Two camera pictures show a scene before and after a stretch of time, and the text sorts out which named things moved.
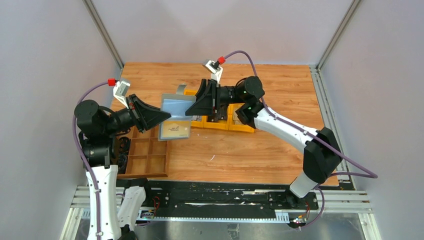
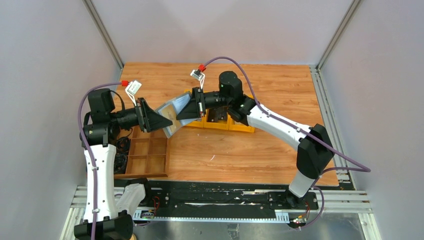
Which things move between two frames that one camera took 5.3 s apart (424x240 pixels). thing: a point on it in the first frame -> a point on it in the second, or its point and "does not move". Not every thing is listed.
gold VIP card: x=173 y=129 -> x=169 y=111
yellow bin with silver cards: x=198 y=121 does not move
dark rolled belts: x=124 y=147 does not move
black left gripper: x=144 y=114 does not move
